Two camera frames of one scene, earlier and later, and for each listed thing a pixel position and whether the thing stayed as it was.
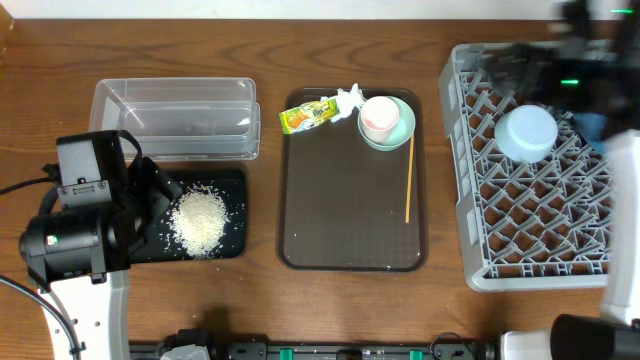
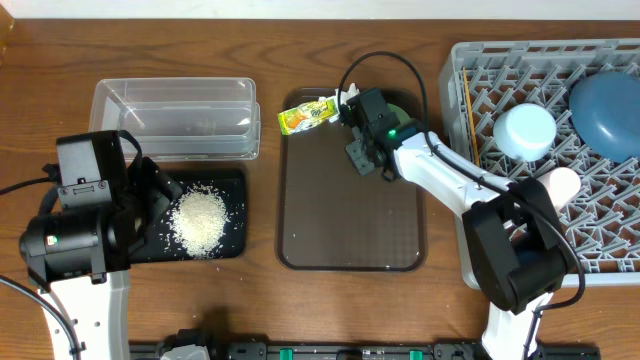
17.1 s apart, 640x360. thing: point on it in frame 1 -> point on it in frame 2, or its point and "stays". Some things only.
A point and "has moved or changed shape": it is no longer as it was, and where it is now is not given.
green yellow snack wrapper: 308,115 stays
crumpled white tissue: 347,101 stays
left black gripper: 154,201 stays
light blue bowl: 526,134 stays
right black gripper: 509,56 -> 367,166
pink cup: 379,117 has moved or changed shape
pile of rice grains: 199,219 stays
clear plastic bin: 182,119 stays
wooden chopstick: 410,178 -> 471,118
